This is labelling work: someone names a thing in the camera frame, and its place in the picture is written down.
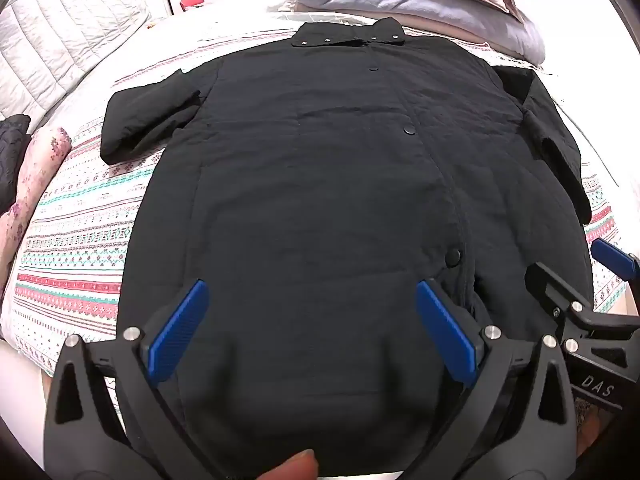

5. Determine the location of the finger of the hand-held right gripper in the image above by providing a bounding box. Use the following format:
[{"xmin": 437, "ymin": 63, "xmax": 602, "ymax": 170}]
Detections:
[
  {"xmin": 590, "ymin": 237, "xmax": 640, "ymax": 282},
  {"xmin": 525, "ymin": 261, "xmax": 640, "ymax": 352}
]

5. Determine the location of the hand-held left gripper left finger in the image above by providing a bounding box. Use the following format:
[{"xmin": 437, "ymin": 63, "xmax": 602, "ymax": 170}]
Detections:
[{"xmin": 44, "ymin": 279, "xmax": 226, "ymax": 480}]

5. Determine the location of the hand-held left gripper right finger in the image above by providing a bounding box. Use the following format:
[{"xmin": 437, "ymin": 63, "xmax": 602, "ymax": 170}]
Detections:
[{"xmin": 400, "ymin": 279, "xmax": 582, "ymax": 480}]

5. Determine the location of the black quilted coat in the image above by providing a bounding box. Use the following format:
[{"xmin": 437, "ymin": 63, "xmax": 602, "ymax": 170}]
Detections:
[{"xmin": 100, "ymin": 16, "xmax": 596, "ymax": 478}]

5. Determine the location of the person's left hand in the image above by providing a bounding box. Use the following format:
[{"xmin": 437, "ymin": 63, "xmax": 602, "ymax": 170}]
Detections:
[{"xmin": 260, "ymin": 449, "xmax": 321, "ymax": 480}]

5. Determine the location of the patterned woven blanket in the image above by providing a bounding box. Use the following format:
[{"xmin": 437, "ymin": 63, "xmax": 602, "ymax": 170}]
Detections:
[{"xmin": 12, "ymin": 10, "xmax": 628, "ymax": 376}]

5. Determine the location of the bed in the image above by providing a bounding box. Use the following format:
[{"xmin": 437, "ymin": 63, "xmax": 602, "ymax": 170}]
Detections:
[{"xmin": 0, "ymin": 0, "xmax": 640, "ymax": 461}]

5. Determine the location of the pink floral pillow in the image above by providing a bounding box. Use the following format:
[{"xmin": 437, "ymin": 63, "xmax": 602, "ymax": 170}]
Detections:
[{"xmin": 0, "ymin": 125, "xmax": 76, "ymax": 301}]

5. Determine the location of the black quilted garment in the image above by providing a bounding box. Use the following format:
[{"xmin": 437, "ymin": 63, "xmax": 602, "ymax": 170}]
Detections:
[{"xmin": 0, "ymin": 114, "xmax": 32, "ymax": 213}]

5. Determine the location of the white quilted headboard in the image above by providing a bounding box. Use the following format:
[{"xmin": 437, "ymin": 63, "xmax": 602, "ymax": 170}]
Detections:
[{"xmin": 0, "ymin": 0, "xmax": 153, "ymax": 121}]

